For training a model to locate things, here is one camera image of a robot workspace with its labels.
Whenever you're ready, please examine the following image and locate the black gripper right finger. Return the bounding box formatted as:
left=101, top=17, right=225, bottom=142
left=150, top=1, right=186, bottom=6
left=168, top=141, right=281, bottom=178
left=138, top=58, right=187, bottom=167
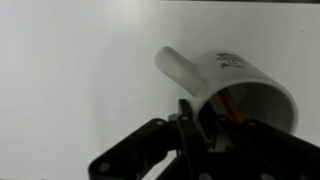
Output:
left=206, top=104, right=320, bottom=180

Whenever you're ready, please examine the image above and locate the white ceramic mug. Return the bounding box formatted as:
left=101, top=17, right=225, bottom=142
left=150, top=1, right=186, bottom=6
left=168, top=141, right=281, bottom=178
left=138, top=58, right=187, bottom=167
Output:
left=155, top=46, right=298, bottom=134

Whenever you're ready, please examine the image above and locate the orange pencil in mug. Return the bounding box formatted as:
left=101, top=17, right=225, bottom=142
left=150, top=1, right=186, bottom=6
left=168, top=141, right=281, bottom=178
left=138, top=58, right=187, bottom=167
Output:
left=218, top=89, right=245, bottom=124

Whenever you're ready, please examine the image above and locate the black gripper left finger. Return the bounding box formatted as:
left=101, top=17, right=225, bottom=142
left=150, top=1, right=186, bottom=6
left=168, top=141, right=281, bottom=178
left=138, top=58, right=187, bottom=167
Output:
left=88, top=99, right=207, bottom=180

